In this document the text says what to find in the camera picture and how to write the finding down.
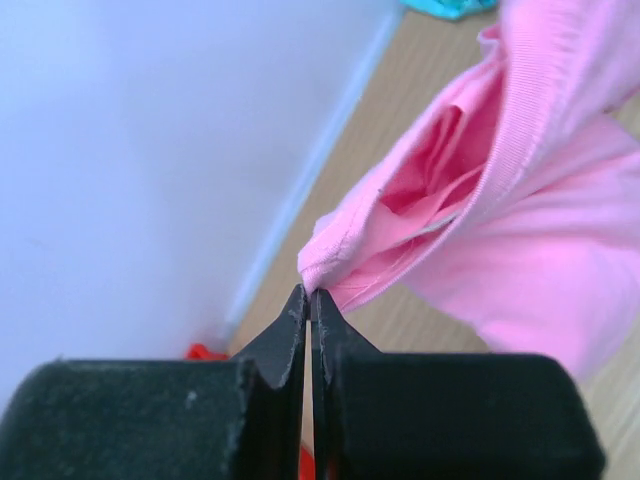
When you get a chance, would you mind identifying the teal folded t shirt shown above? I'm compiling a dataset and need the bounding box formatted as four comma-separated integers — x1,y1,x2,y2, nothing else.
401,0,499,21

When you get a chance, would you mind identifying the red plastic bin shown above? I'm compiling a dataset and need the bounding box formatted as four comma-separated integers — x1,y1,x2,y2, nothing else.
185,343,316,480

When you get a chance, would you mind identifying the pink t shirt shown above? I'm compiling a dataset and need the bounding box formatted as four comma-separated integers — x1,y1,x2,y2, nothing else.
298,0,639,377

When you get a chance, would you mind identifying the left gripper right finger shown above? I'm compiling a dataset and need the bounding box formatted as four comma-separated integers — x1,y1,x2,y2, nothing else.
310,290,606,480

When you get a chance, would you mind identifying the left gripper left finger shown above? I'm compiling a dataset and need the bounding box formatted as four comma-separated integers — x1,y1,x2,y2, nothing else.
1,286,307,479

